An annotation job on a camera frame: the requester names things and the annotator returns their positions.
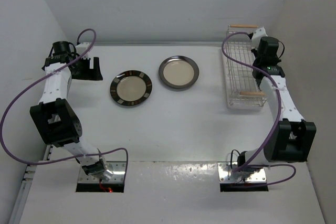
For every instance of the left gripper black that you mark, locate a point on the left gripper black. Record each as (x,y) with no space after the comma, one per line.
(92,74)

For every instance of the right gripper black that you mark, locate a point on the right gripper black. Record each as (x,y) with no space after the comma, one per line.
(254,51)

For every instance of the dark striped rim plate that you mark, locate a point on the dark striped rim plate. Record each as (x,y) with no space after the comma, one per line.
(131,88)

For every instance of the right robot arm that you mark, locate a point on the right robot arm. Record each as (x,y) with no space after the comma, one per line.
(291,136)

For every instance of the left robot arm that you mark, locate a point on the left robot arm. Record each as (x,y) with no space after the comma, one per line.
(56,121)

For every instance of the grey rimmed beige plate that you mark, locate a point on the grey rimmed beige plate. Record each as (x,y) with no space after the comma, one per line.
(178,72)

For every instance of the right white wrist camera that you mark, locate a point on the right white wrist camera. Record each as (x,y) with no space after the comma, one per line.
(258,34)

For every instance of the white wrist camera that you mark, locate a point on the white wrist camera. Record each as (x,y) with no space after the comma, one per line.
(82,47)
(258,34)

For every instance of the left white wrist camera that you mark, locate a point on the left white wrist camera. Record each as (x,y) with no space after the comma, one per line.
(82,47)

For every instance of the white wire dish rack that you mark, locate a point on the white wire dish rack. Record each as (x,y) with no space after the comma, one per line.
(239,34)

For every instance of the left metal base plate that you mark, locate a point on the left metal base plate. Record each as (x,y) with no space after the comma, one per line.
(114,174)

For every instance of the metal base plate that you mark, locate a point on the metal base plate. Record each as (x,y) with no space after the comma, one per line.
(114,174)
(250,176)

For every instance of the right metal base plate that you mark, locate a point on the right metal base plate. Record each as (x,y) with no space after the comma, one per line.
(250,176)

